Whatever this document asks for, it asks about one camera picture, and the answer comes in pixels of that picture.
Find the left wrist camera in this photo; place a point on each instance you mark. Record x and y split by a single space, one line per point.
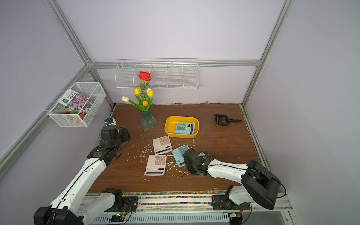
110 121

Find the blue glass vase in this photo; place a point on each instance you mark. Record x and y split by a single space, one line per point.
148 121

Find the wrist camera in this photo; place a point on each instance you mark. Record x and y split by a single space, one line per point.
110 121
204 154

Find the teal calculator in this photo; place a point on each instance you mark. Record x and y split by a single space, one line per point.
185 128
178 155

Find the black litter scoop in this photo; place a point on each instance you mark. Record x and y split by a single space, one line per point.
223 120

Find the yellow plastic storage box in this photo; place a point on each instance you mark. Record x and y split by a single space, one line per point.
172 121

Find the pink calculator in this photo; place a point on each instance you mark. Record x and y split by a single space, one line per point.
156 165
162 145

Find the purple flower pot with card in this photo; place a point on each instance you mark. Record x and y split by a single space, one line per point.
76 103

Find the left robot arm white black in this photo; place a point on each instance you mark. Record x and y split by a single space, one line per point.
65 209

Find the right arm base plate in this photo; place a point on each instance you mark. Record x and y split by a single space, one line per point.
223 203

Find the white wire wall shelf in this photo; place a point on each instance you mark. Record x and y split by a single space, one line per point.
165 73

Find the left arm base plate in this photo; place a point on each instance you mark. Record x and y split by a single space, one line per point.
127 204

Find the artificial flower bouquet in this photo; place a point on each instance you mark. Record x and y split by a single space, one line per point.
144 94

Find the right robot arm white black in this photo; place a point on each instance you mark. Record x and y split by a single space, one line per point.
257 184

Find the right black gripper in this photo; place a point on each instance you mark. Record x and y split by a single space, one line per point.
190 170

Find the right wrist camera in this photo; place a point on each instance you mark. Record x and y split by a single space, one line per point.
204 154

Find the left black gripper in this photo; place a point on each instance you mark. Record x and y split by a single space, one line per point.
125 134

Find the white mesh wall basket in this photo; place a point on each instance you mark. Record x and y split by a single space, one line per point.
93 90

